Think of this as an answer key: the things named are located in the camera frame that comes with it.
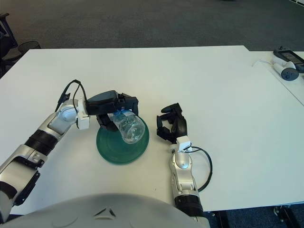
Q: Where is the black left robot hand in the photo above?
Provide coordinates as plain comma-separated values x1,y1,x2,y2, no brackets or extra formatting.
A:
85,90,139,132

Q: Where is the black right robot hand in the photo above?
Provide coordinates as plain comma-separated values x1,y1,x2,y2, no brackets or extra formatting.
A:
156,103,188,144

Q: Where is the clear plastic water bottle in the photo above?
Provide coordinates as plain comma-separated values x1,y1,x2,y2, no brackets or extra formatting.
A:
111,110,145,144

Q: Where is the green round plate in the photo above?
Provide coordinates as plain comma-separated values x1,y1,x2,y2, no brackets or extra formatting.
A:
96,116,150,165

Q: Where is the black mesh waste bin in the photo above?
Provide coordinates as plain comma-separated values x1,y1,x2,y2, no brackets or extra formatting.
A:
18,41,42,56

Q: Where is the grey robot torso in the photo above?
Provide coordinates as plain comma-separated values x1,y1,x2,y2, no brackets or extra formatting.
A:
0,192,211,228

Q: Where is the black office chair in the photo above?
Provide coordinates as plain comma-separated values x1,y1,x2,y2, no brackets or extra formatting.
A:
0,13,22,78

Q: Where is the white grey VR controller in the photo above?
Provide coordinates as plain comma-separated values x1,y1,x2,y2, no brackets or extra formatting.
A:
272,59,299,81

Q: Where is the black handheld screen controller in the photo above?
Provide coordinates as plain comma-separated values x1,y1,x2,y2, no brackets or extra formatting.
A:
273,46,304,73

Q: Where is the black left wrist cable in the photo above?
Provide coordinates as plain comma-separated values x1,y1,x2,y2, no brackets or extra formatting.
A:
55,79,87,126

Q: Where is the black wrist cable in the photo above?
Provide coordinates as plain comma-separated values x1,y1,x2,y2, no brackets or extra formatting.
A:
55,79,87,126
190,146,213,192

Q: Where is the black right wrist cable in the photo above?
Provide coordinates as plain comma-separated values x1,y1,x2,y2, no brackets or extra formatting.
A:
190,146,213,192

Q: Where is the black table leg frame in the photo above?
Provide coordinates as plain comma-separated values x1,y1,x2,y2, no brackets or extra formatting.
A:
273,206,304,228
212,210,230,228

